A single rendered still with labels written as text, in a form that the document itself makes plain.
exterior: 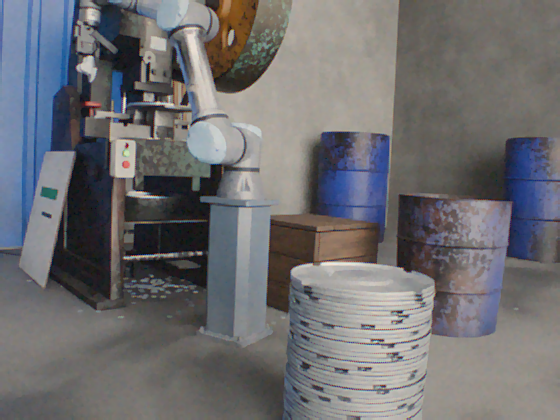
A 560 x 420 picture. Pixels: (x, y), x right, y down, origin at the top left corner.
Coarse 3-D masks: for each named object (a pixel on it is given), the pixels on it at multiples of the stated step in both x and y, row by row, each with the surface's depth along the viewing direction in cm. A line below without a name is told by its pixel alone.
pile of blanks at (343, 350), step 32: (320, 320) 90; (352, 320) 87; (384, 320) 87; (416, 320) 90; (288, 352) 99; (320, 352) 90; (352, 352) 88; (384, 352) 88; (416, 352) 91; (288, 384) 98; (320, 384) 90; (352, 384) 88; (384, 384) 89; (416, 384) 91; (288, 416) 98; (320, 416) 90; (352, 416) 89; (384, 416) 90; (416, 416) 93
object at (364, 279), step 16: (304, 272) 104; (320, 272) 105; (336, 272) 103; (352, 272) 103; (368, 272) 104; (384, 272) 108; (320, 288) 90; (336, 288) 91; (352, 288) 91; (368, 288) 92; (384, 288) 93; (400, 288) 93; (416, 288) 94; (432, 288) 94
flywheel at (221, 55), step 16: (224, 0) 229; (240, 0) 225; (256, 0) 210; (224, 16) 233; (240, 16) 225; (224, 32) 236; (240, 32) 225; (208, 48) 246; (224, 48) 235; (240, 48) 219; (224, 64) 229
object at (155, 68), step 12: (156, 24) 207; (156, 36) 208; (156, 48) 208; (168, 48) 212; (144, 60) 204; (156, 60) 209; (168, 60) 213; (132, 72) 211; (144, 72) 206; (156, 72) 205; (168, 72) 209; (156, 84) 210; (168, 84) 212
